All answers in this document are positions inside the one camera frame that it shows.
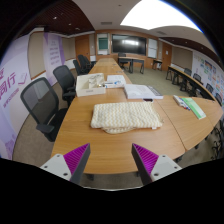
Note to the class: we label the black mesh office chair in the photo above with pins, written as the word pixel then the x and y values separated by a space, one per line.
pixel 38 98
pixel 64 78

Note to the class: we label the large black wall television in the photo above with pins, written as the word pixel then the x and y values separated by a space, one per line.
pixel 129 44

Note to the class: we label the green folder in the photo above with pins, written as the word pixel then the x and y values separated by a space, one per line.
pixel 195 108

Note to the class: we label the white open cardboard box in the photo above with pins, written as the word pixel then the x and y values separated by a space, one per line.
pixel 88 90

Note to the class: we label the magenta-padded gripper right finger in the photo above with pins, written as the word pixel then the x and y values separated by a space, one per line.
pixel 165 166

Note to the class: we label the narrow purple wall banner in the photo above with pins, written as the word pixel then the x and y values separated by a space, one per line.
pixel 53 53

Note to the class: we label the large purple wall banner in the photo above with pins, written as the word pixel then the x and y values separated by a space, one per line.
pixel 13 83

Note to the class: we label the small white blue box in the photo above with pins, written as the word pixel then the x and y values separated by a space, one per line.
pixel 113 85

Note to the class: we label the white framed whiteboard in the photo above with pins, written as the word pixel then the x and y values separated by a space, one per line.
pixel 152 48

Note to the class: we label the small dark side desk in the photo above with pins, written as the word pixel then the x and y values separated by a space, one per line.
pixel 157 61

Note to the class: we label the dark oval table grommet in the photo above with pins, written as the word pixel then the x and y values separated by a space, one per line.
pixel 148 99

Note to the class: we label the wooden door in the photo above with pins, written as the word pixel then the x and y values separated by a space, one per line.
pixel 166 55
pixel 82 46

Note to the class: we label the cream zigzag pattern towel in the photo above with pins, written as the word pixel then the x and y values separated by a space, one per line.
pixel 125 115

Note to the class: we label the green framed whiteboard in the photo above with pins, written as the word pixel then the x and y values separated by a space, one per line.
pixel 102 43

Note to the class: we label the long wooden side table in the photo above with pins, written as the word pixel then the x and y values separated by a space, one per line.
pixel 186 78

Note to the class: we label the thick white booklet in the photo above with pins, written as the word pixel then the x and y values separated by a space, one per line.
pixel 140 90

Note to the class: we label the colourful wall poster display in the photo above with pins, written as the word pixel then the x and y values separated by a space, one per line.
pixel 208 70

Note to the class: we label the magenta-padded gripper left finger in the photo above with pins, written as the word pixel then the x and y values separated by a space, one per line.
pixel 55 165

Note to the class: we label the white paper sheet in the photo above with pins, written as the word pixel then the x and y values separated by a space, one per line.
pixel 116 78

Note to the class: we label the row of black office chairs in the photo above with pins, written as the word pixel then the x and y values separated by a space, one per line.
pixel 197 77
pixel 83 62
pixel 218 140

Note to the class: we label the white marker pen pack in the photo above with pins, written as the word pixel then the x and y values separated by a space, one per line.
pixel 180 101

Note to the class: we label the bright ceiling light panel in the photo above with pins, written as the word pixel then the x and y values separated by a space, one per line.
pixel 156 15

